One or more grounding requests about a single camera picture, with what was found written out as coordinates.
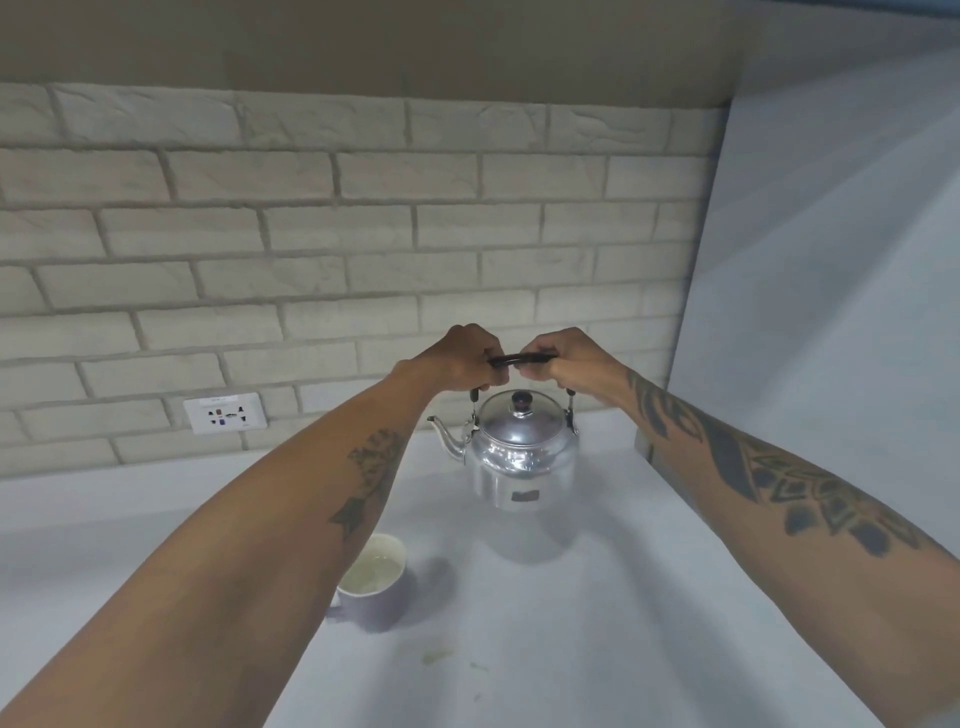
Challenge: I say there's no person's left hand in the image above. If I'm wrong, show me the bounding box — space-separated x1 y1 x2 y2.
411 323 509 394

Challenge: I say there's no person's right hand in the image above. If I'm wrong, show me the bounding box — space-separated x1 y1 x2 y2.
517 327 630 394

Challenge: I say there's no silver metal kettle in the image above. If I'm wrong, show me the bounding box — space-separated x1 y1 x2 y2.
427 351 581 514

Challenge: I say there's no person's left forearm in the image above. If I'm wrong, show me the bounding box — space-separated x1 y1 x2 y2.
0 361 444 728

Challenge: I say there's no person's right forearm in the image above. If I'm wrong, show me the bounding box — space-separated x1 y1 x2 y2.
585 367 960 728

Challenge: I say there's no purple mug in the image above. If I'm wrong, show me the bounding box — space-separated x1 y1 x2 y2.
326 533 411 633

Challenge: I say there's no white wall power socket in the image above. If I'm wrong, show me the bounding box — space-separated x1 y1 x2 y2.
183 392 269 438

